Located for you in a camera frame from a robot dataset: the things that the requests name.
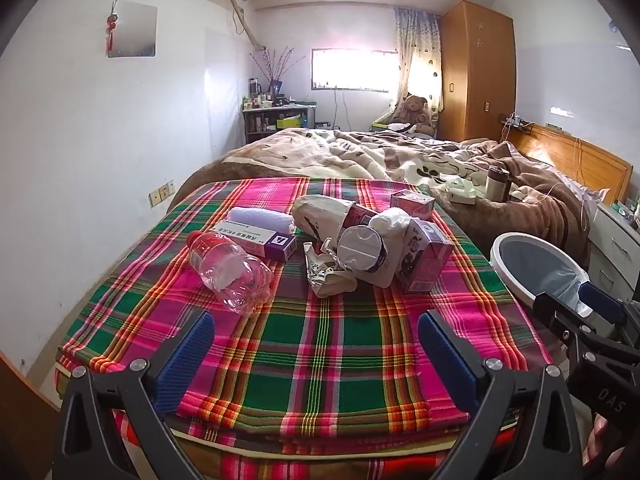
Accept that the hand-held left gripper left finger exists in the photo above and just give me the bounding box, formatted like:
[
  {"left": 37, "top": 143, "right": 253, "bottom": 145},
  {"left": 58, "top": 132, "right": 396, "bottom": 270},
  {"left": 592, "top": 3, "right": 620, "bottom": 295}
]
[{"left": 52, "top": 310, "right": 216, "bottom": 480}]

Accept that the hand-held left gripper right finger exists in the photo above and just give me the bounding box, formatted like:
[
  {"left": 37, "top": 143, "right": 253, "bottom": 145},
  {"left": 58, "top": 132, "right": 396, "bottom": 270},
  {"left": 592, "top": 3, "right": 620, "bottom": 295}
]
[{"left": 417, "top": 309, "right": 583, "bottom": 480}]

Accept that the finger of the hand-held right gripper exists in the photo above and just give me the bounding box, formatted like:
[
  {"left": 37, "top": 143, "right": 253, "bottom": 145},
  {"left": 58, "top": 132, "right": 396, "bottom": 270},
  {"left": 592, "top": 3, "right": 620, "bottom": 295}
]
[
  {"left": 577, "top": 281, "right": 640, "bottom": 332},
  {"left": 531, "top": 291, "right": 601, "bottom": 363}
]

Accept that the white round trash bin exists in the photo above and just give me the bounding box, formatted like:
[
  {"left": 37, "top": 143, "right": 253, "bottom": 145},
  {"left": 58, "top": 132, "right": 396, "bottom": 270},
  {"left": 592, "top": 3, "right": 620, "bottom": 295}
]
[{"left": 489, "top": 231, "right": 593, "bottom": 317}]

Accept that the strawberry milk carton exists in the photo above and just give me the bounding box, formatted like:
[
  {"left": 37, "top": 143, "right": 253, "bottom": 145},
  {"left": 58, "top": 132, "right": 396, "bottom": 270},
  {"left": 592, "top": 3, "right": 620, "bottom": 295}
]
[{"left": 390, "top": 191, "right": 436, "bottom": 221}]

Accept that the person's right hand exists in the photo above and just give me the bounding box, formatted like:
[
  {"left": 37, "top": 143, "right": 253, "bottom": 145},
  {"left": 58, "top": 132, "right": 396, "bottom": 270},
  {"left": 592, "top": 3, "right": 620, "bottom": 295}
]
[{"left": 592, "top": 410, "right": 640, "bottom": 480}]

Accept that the white nightstand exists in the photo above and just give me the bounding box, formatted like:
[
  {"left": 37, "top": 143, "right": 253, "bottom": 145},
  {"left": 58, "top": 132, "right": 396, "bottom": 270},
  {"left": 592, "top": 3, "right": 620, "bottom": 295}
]
[{"left": 582, "top": 200, "right": 640, "bottom": 301}]

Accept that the brown fleece blanket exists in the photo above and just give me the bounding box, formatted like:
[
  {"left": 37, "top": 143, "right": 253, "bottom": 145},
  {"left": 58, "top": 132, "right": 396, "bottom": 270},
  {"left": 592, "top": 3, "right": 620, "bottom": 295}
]
[{"left": 435, "top": 140, "right": 601, "bottom": 271}]

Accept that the clear plastic bottle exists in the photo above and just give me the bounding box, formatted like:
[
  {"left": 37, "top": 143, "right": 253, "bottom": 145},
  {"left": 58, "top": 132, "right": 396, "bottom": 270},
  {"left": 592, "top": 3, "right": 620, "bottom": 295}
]
[{"left": 186, "top": 231, "right": 275, "bottom": 315}]

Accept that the purple milk carton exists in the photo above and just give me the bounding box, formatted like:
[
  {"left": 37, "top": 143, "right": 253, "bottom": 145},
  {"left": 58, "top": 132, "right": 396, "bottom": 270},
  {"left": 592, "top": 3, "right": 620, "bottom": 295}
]
[{"left": 396, "top": 218, "right": 455, "bottom": 294}]

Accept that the plaid cloth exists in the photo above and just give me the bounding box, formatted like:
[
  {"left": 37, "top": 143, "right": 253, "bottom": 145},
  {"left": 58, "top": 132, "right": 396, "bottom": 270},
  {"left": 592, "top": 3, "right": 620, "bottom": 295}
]
[{"left": 57, "top": 177, "right": 556, "bottom": 456}]

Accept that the white purple medicine box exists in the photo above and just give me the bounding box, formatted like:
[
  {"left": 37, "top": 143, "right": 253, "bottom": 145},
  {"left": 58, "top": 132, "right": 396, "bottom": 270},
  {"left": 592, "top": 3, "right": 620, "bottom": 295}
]
[{"left": 207, "top": 220, "right": 297, "bottom": 262}]

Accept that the white thermos mug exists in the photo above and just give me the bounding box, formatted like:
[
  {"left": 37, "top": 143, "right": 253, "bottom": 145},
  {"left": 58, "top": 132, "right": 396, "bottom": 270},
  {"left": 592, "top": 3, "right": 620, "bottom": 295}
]
[{"left": 486, "top": 165, "right": 512, "bottom": 203}]

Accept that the white lidded plastic cup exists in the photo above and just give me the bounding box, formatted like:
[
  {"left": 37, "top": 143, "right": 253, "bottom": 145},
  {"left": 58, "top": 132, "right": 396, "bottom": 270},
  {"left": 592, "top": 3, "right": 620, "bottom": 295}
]
[{"left": 336, "top": 225, "right": 401, "bottom": 288}]

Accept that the wooden headboard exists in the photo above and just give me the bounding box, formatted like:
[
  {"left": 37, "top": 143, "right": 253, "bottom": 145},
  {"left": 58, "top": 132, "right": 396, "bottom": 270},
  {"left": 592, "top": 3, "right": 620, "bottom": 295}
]
[{"left": 500, "top": 122, "right": 635, "bottom": 206}]

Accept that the white crumpled tissue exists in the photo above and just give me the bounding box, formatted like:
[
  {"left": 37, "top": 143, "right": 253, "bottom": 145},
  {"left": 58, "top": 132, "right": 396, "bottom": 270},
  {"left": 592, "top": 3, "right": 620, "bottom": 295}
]
[{"left": 372, "top": 208, "right": 416, "bottom": 241}]

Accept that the crumpled paper wrapper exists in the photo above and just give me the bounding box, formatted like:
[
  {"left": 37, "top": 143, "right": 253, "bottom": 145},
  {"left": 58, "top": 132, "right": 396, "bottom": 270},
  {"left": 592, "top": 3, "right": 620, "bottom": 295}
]
[{"left": 302, "top": 237, "right": 358, "bottom": 298}]

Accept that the white tissue pack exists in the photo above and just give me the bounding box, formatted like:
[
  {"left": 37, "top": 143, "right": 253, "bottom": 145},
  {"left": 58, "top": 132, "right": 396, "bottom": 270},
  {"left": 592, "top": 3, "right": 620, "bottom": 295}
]
[{"left": 446, "top": 176, "right": 478, "bottom": 206}]

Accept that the white rolled towel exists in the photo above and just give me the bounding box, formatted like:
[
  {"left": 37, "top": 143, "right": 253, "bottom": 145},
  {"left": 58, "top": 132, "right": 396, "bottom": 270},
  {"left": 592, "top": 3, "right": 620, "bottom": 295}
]
[{"left": 227, "top": 206, "right": 293, "bottom": 233}]

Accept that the red striped sheet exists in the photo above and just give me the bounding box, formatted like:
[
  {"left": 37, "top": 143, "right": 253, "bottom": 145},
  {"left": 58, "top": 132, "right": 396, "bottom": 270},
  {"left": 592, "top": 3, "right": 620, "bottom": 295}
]
[{"left": 112, "top": 407, "right": 506, "bottom": 480}]

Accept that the brown wooden board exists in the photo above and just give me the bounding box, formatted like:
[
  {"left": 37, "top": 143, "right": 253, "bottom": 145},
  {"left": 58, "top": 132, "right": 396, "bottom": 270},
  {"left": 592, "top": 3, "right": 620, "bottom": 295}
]
[{"left": 0, "top": 350, "right": 61, "bottom": 480}]

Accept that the beige paper bag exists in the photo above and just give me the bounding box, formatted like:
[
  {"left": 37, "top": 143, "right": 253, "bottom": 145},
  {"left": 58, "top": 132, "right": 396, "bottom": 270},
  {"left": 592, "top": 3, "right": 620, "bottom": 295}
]
[{"left": 291, "top": 195, "right": 358, "bottom": 241}]

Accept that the brown cream patterned blanket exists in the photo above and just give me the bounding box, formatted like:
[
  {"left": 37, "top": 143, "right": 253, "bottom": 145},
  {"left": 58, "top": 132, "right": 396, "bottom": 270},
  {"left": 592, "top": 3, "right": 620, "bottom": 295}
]
[{"left": 167, "top": 127, "right": 501, "bottom": 221}]

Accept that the dark shelf unit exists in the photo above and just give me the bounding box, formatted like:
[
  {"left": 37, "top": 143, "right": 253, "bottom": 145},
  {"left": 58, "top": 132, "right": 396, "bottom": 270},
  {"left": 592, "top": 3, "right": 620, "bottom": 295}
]
[{"left": 242, "top": 102, "right": 318, "bottom": 145}]

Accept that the brown teddy bear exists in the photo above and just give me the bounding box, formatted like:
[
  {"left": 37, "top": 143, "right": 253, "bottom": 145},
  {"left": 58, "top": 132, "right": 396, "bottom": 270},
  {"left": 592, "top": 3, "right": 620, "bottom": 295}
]
[{"left": 387, "top": 94, "right": 435, "bottom": 137}]

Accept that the wooden wardrobe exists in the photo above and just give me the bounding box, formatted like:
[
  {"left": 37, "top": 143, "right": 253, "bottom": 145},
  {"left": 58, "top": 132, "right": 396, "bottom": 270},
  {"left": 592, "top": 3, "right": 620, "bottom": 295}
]
[{"left": 440, "top": 1, "right": 517, "bottom": 143}]

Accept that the row of cosmetic bottles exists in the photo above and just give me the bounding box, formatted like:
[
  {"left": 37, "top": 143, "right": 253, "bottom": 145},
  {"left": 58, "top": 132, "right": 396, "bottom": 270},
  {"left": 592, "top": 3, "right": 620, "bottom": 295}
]
[{"left": 243, "top": 77, "right": 288, "bottom": 111}]

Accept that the patterned curtain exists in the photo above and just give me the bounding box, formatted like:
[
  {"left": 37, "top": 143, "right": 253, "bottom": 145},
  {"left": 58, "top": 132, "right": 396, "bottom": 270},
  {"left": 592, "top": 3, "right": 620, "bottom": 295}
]
[{"left": 394, "top": 7, "right": 445, "bottom": 116}]

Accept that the vase with dry branches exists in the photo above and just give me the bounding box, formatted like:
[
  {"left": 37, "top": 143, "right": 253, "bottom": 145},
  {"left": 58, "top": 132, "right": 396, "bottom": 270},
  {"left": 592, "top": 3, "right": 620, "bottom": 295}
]
[{"left": 250, "top": 46, "right": 306, "bottom": 96}]

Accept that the window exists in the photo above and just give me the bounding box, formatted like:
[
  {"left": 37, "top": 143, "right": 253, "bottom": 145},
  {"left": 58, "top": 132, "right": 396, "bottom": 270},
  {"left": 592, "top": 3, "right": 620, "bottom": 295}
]
[{"left": 311, "top": 47, "right": 401, "bottom": 93}]

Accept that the red knot ornament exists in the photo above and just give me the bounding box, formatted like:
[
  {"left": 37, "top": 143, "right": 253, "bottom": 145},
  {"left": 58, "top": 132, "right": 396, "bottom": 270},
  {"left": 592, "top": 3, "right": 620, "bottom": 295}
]
[{"left": 104, "top": 2, "right": 121, "bottom": 53}]

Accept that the air conditioner pipe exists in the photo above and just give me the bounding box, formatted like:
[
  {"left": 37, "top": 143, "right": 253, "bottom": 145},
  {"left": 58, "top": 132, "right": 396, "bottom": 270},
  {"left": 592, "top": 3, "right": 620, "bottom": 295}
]
[{"left": 227, "top": 0, "right": 268, "bottom": 53}]

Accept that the white cable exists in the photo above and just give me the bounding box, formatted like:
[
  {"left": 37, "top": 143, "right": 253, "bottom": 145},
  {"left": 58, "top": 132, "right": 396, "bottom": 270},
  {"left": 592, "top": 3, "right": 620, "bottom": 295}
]
[{"left": 530, "top": 180, "right": 608, "bottom": 226}]

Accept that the wall socket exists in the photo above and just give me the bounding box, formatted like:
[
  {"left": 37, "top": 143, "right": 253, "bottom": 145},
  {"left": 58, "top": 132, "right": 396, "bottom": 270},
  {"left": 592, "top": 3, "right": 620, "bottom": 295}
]
[{"left": 149, "top": 180, "right": 177, "bottom": 207}]

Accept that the silver wall mirror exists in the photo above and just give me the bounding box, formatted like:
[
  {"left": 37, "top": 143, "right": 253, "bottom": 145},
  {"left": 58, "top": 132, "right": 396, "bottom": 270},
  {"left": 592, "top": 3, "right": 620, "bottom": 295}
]
[{"left": 107, "top": 1, "right": 158, "bottom": 58}]

